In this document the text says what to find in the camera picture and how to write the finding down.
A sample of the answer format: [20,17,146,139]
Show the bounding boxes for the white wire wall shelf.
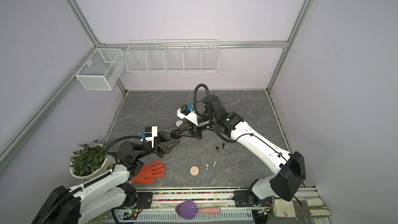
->
[125,39,220,73]

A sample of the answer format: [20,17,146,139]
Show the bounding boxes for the black round charging case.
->
[171,130,181,140]

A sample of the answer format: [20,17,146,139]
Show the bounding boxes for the white earbud charging case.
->
[176,120,183,128]

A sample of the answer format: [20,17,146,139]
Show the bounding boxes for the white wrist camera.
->
[139,126,158,149]
[177,104,199,125]

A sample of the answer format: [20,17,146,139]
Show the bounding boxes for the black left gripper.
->
[134,132,180,160]

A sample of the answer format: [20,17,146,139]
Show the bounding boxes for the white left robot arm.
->
[32,132,180,224]

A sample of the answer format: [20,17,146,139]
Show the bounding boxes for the pink round charging case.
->
[190,166,200,176]

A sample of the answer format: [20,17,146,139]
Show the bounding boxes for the white mesh box basket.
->
[76,48,126,91]

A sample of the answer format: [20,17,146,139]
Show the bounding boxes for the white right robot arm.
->
[171,84,306,206]

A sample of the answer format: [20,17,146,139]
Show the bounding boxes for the potted green plant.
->
[69,140,116,180]

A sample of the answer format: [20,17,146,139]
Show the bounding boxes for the white vented rail base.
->
[107,209,254,224]

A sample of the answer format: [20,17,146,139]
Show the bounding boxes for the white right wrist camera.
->
[177,104,199,125]

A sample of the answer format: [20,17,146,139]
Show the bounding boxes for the purple pink brush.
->
[175,201,221,220]

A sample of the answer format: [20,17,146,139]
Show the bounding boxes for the red rubber glove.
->
[130,160,166,185]

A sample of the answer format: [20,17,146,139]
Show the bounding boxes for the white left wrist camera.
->
[139,126,158,149]

